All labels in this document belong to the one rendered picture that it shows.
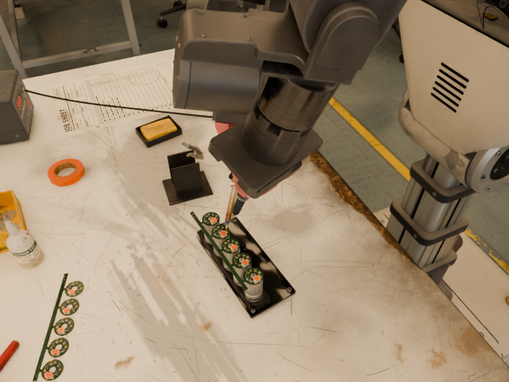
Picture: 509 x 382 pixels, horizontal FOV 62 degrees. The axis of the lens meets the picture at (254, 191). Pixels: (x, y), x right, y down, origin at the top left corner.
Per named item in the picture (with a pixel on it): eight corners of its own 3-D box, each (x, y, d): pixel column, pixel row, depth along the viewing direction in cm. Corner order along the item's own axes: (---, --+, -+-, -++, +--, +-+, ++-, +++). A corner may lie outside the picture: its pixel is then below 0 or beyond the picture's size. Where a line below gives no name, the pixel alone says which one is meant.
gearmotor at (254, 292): (256, 286, 58) (256, 264, 54) (266, 299, 56) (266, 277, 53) (240, 294, 57) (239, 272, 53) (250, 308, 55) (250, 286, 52)
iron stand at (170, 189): (201, 211, 74) (229, 170, 69) (155, 202, 68) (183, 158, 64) (192, 189, 77) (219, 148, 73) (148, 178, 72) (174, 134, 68)
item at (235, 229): (195, 239, 65) (195, 235, 64) (236, 220, 68) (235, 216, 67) (251, 321, 55) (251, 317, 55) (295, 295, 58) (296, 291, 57)
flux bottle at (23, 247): (19, 272, 61) (-12, 228, 54) (20, 254, 63) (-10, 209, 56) (44, 265, 61) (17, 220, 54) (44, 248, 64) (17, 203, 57)
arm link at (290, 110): (357, 86, 31) (341, 30, 33) (266, 75, 29) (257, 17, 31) (320, 140, 37) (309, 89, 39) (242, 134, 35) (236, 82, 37)
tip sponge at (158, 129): (170, 120, 86) (169, 114, 85) (182, 133, 83) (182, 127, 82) (135, 133, 83) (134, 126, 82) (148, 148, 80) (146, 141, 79)
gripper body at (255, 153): (204, 151, 41) (219, 101, 34) (277, 109, 46) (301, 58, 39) (248, 201, 39) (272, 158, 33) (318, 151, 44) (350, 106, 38)
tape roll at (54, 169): (50, 166, 77) (48, 161, 76) (85, 161, 78) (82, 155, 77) (48, 189, 73) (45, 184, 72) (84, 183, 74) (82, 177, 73)
